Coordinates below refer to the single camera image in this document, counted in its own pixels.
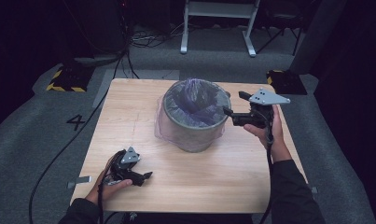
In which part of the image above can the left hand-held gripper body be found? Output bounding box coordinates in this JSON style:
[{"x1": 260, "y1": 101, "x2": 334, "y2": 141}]
[{"x1": 106, "y1": 146, "x2": 143, "y2": 187}]

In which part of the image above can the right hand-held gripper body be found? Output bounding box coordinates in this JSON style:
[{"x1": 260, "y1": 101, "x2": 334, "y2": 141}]
[{"x1": 231, "y1": 87, "x2": 292, "y2": 130}]

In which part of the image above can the purple plastic bag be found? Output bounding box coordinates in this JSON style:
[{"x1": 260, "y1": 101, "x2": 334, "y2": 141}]
[{"x1": 153, "y1": 77, "x2": 233, "y2": 150}]

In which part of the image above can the green plastic bin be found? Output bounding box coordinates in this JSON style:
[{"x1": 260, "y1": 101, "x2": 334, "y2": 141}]
[{"x1": 161, "y1": 79, "x2": 232, "y2": 154}]

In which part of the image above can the person's left hand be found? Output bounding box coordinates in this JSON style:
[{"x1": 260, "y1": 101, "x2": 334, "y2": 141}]
[{"x1": 85, "y1": 154, "x2": 134, "y2": 207}]

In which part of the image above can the person's right hand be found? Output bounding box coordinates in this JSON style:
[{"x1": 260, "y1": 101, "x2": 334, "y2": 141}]
[{"x1": 243, "y1": 104, "x2": 293, "y2": 163}]

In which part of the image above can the grey pillar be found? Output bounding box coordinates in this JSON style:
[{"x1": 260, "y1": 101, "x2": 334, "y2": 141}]
[{"x1": 288, "y1": 0, "x2": 349, "y2": 76}]

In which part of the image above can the black folding stand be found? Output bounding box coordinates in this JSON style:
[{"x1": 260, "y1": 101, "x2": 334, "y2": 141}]
[{"x1": 255, "y1": 4, "x2": 305, "y2": 58}]

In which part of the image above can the grey flat board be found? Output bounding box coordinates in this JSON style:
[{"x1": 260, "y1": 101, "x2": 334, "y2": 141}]
[{"x1": 73, "y1": 54, "x2": 121, "y2": 67}]

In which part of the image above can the black base plate yellow corner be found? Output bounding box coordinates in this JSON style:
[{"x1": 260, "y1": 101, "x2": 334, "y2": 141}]
[{"x1": 266, "y1": 69, "x2": 309, "y2": 96}]

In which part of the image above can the left hand-held gripper cable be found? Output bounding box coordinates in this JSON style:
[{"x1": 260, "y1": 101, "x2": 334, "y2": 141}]
[{"x1": 96, "y1": 149, "x2": 128, "y2": 224}]

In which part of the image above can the hand-held gripper cable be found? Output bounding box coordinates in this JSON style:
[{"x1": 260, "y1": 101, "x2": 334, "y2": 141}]
[
  {"x1": 258, "y1": 107, "x2": 275, "y2": 224},
  {"x1": 96, "y1": 149, "x2": 128, "y2": 224}
]

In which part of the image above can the right hand-held gripper cable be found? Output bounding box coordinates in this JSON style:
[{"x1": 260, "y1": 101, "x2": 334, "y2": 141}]
[{"x1": 258, "y1": 107, "x2": 275, "y2": 224}]

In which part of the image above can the long black floor cable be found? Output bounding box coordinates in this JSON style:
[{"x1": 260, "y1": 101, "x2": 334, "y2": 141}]
[{"x1": 28, "y1": 49, "x2": 132, "y2": 224}]

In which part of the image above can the white metal stand frame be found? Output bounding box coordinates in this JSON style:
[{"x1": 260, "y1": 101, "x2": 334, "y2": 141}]
[{"x1": 179, "y1": 0, "x2": 261, "y2": 59}]

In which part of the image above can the black yellow striped base plate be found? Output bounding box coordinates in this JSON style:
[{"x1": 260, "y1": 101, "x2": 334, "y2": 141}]
[{"x1": 45, "y1": 63, "x2": 95, "y2": 93}]

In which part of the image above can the bundle of floor cables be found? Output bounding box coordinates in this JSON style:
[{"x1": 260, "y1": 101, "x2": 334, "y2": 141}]
[{"x1": 129, "y1": 22, "x2": 186, "y2": 49}]

